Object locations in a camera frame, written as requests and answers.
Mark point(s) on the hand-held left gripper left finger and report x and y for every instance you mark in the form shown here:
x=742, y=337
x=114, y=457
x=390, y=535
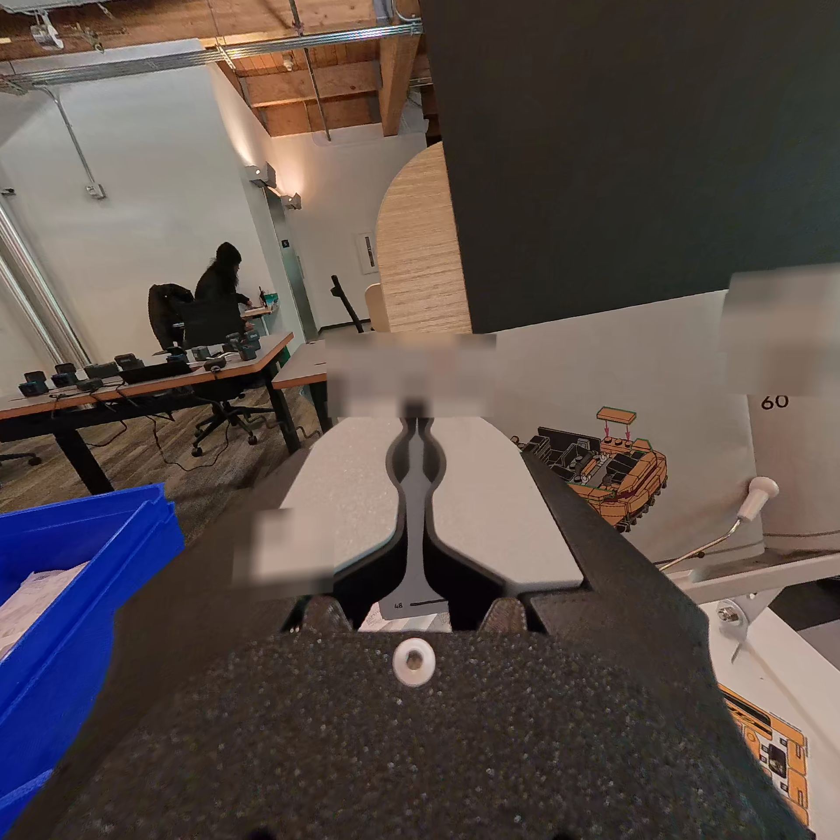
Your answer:
x=354, y=472

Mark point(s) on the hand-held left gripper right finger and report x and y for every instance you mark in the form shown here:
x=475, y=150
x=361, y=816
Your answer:
x=499, y=505

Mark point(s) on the lego instruction booklet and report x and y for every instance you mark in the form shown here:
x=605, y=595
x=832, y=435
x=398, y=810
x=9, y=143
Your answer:
x=623, y=374

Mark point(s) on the black office chair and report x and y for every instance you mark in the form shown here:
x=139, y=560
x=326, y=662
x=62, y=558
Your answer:
x=226, y=420

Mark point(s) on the long grey desk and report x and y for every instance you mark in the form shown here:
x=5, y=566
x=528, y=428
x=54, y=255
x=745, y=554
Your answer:
x=275, y=344

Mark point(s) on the pale wooden chair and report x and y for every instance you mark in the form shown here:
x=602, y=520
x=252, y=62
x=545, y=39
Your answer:
x=375, y=308

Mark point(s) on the black floor stand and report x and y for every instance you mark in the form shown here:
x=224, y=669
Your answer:
x=344, y=302

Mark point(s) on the curved wooden partition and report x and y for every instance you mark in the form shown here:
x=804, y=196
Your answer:
x=420, y=249

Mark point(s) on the white book stand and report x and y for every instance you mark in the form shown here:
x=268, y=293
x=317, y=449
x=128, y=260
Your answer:
x=748, y=663

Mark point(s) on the row of black devices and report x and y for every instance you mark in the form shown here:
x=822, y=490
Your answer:
x=65, y=379

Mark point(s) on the blue plastic bin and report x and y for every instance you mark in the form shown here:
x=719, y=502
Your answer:
x=65, y=656

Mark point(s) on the white paper bag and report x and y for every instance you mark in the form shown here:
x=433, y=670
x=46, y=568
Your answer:
x=33, y=604

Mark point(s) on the orange sticker sheet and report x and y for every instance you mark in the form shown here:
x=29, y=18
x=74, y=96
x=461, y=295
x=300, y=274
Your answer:
x=781, y=741

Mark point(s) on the metal conduit pipe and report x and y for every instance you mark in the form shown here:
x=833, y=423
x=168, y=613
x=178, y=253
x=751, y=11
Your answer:
x=94, y=190

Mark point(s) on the white ceiling device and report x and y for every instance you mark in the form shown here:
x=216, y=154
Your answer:
x=47, y=33

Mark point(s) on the framed wall picture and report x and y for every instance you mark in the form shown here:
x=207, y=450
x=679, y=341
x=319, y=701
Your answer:
x=367, y=253

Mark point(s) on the wall lamp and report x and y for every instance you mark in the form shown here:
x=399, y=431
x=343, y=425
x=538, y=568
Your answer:
x=292, y=200
x=259, y=174

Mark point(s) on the dark board with wooden frame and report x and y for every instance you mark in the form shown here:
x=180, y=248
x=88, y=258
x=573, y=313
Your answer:
x=623, y=164

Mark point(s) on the silver duct pipes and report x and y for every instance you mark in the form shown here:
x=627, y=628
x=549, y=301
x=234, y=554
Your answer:
x=33, y=289

